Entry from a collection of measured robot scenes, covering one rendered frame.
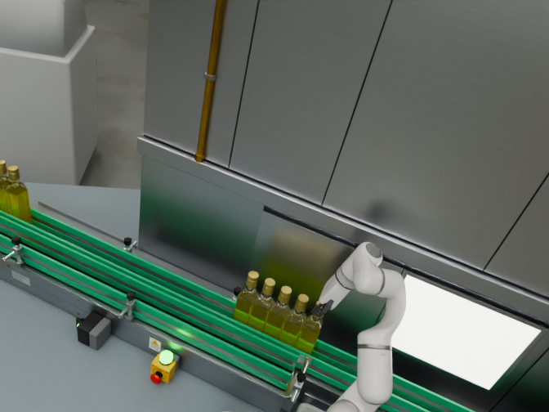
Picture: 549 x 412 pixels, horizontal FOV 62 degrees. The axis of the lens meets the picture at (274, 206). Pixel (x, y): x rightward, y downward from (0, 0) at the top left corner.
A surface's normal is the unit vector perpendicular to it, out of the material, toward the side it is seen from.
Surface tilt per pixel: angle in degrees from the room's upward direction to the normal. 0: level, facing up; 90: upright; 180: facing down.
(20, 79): 90
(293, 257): 90
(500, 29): 90
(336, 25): 90
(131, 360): 0
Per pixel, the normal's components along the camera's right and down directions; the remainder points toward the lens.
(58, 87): 0.09, 0.61
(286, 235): -0.36, 0.49
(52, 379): 0.21, -0.79
